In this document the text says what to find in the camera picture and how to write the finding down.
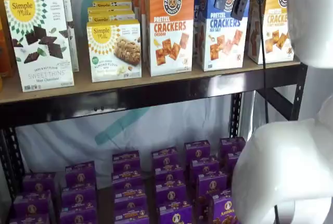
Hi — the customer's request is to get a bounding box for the black metal shelf rack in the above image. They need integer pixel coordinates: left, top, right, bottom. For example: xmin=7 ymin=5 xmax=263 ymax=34
xmin=0 ymin=61 xmax=309 ymax=224

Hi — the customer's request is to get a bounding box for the Simple Mills sweet thins box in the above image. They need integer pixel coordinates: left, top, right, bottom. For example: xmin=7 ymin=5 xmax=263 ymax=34
xmin=18 ymin=0 xmax=80 ymax=73
xmin=4 ymin=0 xmax=75 ymax=93

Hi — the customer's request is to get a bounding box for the blue pretzel crackers box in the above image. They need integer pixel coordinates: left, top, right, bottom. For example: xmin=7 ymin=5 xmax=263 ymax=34
xmin=193 ymin=0 xmax=209 ymax=61
xmin=199 ymin=0 xmax=250 ymax=72

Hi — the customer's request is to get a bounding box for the yellow pretzel crackers box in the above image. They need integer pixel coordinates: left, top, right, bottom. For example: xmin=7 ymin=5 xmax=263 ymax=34
xmin=247 ymin=0 xmax=295 ymax=65

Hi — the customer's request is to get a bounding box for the brown orange snack box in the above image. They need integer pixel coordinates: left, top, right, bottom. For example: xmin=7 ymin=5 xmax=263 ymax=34
xmin=0 ymin=0 xmax=17 ymax=78

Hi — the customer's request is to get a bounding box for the white backdrop with teal logo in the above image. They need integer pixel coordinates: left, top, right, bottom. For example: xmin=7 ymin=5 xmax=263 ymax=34
xmin=15 ymin=0 xmax=258 ymax=180

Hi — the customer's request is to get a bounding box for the Simple Mills almond bars box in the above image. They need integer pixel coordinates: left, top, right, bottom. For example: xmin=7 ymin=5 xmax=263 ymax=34
xmin=87 ymin=10 xmax=136 ymax=23
xmin=92 ymin=0 xmax=132 ymax=8
xmin=86 ymin=19 xmax=143 ymax=83
xmin=87 ymin=5 xmax=134 ymax=15

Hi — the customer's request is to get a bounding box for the tilted purple Annie's box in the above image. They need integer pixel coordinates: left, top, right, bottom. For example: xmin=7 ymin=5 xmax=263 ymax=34
xmin=194 ymin=195 xmax=214 ymax=224

